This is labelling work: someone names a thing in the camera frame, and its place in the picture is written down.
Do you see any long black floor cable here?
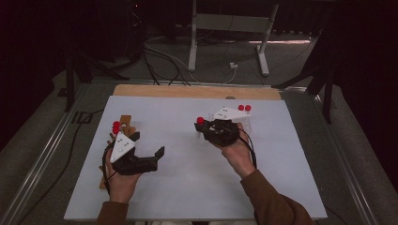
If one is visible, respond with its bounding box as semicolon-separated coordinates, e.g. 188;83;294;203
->
17;108;106;225

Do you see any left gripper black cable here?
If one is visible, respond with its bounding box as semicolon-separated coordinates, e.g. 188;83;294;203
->
100;145;115;195

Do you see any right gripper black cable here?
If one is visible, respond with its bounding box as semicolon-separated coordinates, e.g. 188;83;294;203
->
236;127;258;171

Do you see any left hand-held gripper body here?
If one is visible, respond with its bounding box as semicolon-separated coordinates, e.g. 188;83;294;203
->
109;131;159;176

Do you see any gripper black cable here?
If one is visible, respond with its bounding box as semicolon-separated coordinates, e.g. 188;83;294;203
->
236;127;258;171
100;145;115;195

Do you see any white metal stand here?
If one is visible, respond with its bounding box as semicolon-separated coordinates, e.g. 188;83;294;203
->
187;0;280;77

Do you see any person's left hand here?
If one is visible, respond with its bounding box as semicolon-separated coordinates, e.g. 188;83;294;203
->
103;149;145;204

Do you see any person's right hand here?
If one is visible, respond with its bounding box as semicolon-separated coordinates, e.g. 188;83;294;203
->
215;122;257;180

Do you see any white floor cable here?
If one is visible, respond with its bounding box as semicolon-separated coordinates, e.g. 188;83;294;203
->
144;41;237;85

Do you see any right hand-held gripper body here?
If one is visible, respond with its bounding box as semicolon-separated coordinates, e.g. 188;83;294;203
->
203;106;252;148

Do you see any aluminium floor rail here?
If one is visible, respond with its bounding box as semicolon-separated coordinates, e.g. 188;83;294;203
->
313;93;379;225
0;83;92;225

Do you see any black tripod stand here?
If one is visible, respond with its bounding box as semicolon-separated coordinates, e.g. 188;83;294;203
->
57;46;130;113
271;31;334;125

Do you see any black floor cable bundle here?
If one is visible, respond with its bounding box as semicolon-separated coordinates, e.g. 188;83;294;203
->
142;46;191;87

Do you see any wooden test tube rack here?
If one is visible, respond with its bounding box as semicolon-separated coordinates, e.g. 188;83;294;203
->
99;114;138;190

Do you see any white table sheet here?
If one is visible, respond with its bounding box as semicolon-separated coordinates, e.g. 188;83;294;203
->
63;95;329;221

